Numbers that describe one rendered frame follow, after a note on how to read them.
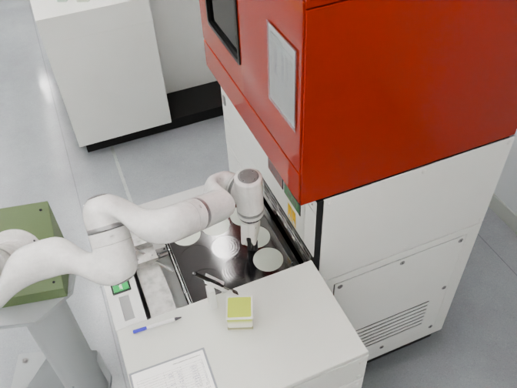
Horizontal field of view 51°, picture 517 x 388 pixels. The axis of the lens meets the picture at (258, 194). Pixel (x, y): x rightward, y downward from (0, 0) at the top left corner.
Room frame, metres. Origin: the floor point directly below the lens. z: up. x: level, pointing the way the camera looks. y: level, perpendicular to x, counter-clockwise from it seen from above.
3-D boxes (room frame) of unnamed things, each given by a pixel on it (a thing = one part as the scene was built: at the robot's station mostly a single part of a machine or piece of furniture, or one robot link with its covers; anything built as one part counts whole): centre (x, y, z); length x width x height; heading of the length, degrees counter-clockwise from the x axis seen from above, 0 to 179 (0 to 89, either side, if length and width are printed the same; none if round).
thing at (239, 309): (0.84, 0.07, 1.00); 0.07 x 0.07 x 0.07; 89
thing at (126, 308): (1.10, 0.48, 0.89); 0.55 x 0.09 x 0.14; 21
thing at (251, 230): (1.15, 0.03, 1.03); 0.10 x 0.07 x 0.11; 168
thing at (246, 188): (1.15, 0.03, 1.17); 0.09 x 0.08 x 0.13; 54
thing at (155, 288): (1.06, 0.36, 0.87); 0.36 x 0.08 x 0.03; 21
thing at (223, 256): (1.17, 0.12, 0.90); 0.34 x 0.34 x 0.01; 21
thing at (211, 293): (0.90, 0.13, 1.03); 0.06 x 0.04 x 0.13; 111
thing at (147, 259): (1.13, 0.39, 0.89); 0.08 x 0.03 x 0.03; 111
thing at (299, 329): (0.77, 0.07, 0.89); 0.62 x 0.35 x 0.14; 111
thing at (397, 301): (1.55, -0.34, 0.41); 0.82 x 0.71 x 0.82; 21
